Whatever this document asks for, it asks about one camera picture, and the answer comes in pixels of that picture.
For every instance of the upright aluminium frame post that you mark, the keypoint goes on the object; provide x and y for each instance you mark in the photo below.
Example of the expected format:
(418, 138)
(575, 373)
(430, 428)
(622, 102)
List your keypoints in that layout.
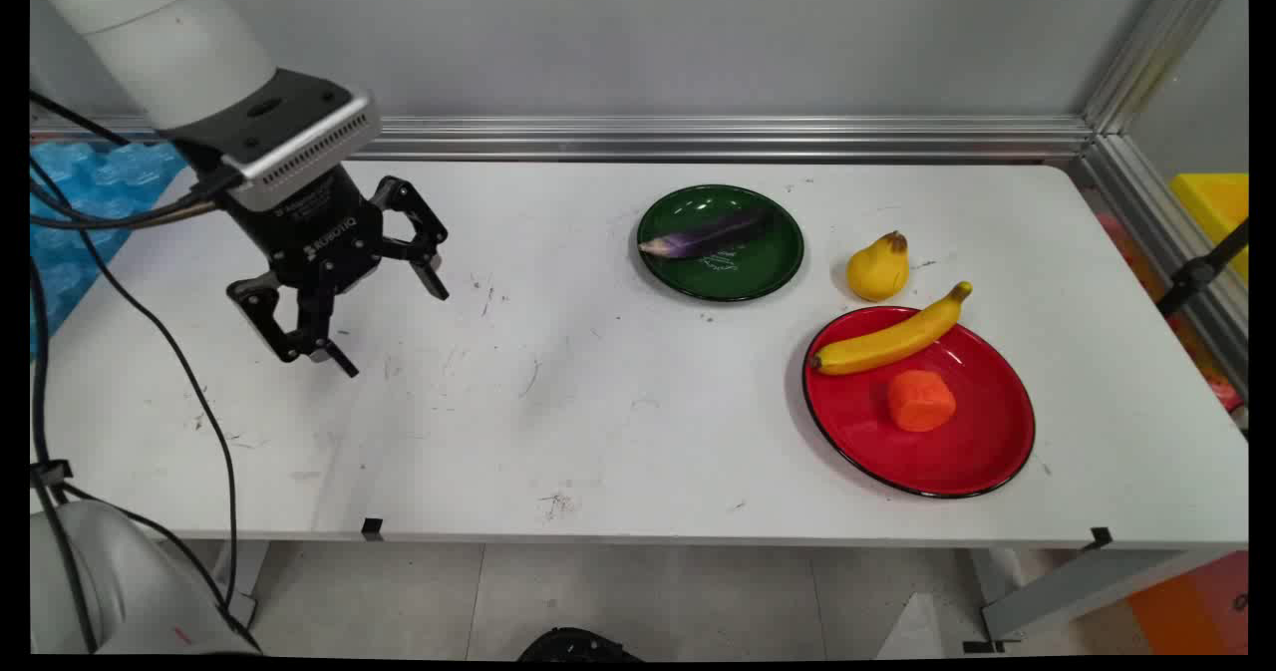
(1156, 48)

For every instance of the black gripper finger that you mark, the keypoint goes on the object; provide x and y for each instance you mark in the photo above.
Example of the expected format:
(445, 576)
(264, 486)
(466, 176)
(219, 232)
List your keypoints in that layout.
(424, 237)
(267, 324)

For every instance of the orange box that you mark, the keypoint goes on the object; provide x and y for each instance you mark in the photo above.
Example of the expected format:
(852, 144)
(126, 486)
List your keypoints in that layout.
(1191, 606)

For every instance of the orange toy carrot piece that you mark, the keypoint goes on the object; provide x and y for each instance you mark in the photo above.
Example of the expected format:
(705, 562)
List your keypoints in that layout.
(921, 402)

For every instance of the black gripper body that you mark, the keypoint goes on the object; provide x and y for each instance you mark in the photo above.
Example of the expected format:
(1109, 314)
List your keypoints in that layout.
(314, 232)

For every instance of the purple toy eggplant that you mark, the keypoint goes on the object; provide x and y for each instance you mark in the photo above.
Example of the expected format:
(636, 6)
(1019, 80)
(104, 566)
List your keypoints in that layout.
(713, 236)

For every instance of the blue bubble wrap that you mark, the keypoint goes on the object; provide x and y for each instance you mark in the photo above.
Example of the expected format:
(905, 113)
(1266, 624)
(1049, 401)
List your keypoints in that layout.
(75, 192)

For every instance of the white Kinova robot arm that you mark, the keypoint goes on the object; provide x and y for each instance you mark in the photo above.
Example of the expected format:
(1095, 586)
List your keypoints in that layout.
(169, 43)

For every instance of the green round plate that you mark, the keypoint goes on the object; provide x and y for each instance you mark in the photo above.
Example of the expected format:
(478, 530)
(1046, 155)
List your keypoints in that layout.
(743, 274)

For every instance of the yellow plastic box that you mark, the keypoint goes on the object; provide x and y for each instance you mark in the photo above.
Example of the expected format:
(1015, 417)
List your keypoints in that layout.
(1216, 207)

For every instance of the white table leg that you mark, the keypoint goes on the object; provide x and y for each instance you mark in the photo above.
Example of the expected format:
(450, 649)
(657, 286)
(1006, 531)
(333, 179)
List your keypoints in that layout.
(1077, 586)

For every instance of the yellow toy pear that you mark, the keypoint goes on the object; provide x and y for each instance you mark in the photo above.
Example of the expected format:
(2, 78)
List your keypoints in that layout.
(877, 272)

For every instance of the yellow toy banana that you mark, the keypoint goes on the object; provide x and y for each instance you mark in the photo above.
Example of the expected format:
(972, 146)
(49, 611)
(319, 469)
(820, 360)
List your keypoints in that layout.
(887, 344)

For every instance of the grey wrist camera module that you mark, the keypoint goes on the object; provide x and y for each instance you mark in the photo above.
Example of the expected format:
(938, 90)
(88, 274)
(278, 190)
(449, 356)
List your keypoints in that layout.
(299, 138)

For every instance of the aluminium side frame rail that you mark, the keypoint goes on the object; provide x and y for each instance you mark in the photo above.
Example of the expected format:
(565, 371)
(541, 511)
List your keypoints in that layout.
(1156, 222)

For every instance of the horizontal aluminium frame rail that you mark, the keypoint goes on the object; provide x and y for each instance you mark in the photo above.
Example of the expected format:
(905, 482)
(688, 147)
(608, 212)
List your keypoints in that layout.
(698, 139)

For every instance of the black round object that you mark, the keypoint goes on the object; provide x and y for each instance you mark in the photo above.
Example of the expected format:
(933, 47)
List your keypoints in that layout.
(573, 646)

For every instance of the red round plate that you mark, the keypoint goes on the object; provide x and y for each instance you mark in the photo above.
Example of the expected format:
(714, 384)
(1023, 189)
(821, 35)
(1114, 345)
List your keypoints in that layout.
(957, 452)

